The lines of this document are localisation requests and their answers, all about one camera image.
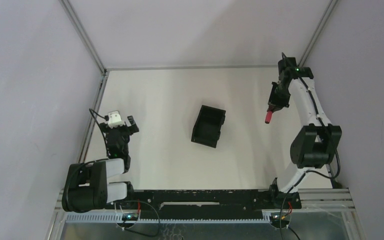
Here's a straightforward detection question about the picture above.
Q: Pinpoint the white slotted cable duct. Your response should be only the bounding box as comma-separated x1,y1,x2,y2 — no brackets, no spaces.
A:
65,212,271,224

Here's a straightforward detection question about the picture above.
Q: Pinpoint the controller board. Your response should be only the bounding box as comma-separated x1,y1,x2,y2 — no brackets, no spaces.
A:
121,213,139,222
270,213,292,223

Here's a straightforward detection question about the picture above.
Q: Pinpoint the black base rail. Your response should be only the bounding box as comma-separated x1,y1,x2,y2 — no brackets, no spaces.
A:
128,189,302,219

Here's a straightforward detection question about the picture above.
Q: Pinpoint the red handled screwdriver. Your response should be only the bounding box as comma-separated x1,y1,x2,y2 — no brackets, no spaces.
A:
264,110,273,124

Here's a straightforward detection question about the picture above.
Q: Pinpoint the aluminium frame front beam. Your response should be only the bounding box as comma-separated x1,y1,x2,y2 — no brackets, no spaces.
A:
60,189,354,212

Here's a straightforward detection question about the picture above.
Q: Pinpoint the black plastic bin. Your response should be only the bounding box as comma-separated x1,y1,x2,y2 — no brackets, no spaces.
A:
191,105,226,148

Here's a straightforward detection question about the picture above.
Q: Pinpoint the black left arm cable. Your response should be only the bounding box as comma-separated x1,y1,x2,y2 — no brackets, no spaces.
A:
88,108,111,157

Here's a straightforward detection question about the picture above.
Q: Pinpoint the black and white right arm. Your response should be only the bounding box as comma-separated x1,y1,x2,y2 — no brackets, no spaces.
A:
265,54,342,208

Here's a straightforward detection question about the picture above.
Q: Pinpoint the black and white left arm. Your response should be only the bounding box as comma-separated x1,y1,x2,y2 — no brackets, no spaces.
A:
61,114,139,213

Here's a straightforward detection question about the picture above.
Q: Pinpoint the left controller board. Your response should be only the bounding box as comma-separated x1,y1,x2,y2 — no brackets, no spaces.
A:
121,213,139,222

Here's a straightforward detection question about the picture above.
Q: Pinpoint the right controller board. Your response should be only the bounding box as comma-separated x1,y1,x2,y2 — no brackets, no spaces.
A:
270,213,292,223

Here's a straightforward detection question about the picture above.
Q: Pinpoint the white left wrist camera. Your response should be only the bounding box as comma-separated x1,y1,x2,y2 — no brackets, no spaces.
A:
107,110,126,129

